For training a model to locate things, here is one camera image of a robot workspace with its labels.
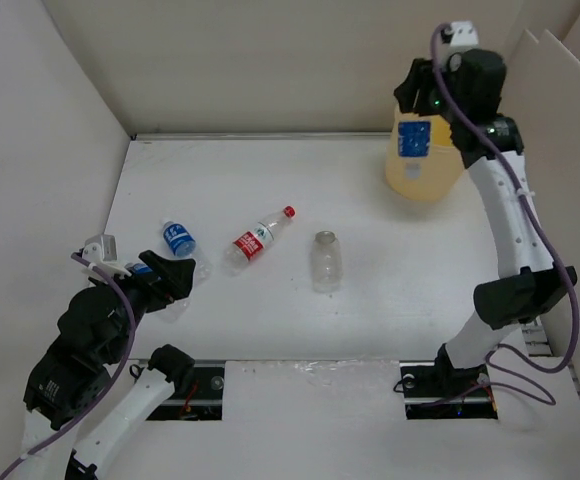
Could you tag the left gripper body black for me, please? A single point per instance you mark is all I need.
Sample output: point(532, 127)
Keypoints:
point(147, 293)

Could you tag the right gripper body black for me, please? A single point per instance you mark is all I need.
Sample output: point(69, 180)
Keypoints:
point(433, 103)

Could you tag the blue label bottle white cap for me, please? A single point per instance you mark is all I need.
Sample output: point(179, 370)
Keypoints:
point(412, 145)

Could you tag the clear jar with metal lid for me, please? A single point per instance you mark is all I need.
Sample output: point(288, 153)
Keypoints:
point(326, 262)

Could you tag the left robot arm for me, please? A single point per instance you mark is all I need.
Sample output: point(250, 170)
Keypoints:
point(96, 336)

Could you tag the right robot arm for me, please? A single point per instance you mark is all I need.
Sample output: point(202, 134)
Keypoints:
point(532, 278)

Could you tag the yellow plastic bin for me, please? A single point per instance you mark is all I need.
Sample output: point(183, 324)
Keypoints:
point(440, 170)

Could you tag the blue label bottle upper left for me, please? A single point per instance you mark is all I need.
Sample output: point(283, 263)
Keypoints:
point(183, 245)

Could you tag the blue label bottle lower left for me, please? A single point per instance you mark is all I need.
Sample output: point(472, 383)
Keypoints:
point(171, 313)

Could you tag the red label plastic bottle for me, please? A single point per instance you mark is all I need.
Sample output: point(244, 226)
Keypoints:
point(256, 240)

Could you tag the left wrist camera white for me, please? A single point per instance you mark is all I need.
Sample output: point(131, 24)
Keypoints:
point(101, 251)

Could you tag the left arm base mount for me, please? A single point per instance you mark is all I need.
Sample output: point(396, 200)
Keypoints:
point(200, 400)

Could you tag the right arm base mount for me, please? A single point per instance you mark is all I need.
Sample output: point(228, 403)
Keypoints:
point(430, 394)

